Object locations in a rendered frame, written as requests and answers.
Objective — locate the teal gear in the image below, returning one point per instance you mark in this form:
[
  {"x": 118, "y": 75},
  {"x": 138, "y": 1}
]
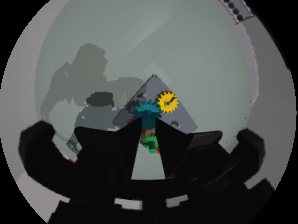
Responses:
[{"x": 149, "y": 113}]

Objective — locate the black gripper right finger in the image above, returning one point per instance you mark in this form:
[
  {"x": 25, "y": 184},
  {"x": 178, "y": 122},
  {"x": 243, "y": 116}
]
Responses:
[{"x": 175, "y": 145}]

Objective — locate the brown gear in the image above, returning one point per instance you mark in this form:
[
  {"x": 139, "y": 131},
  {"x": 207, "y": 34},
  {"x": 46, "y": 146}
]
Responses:
[{"x": 145, "y": 133}]

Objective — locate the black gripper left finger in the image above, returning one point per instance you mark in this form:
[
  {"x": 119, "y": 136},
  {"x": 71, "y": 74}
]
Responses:
[{"x": 122, "y": 143}]

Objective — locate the yellow gear with black stripe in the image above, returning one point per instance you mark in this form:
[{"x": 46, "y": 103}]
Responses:
[{"x": 167, "y": 97}]

